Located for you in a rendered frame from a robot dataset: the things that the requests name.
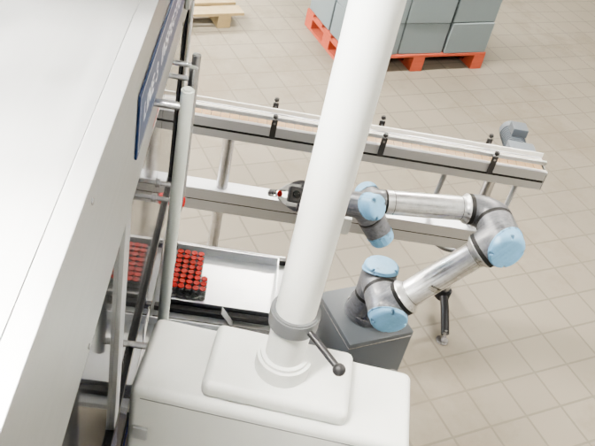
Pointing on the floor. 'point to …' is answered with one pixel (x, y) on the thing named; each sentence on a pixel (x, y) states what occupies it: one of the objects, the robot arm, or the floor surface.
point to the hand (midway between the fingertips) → (280, 193)
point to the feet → (444, 316)
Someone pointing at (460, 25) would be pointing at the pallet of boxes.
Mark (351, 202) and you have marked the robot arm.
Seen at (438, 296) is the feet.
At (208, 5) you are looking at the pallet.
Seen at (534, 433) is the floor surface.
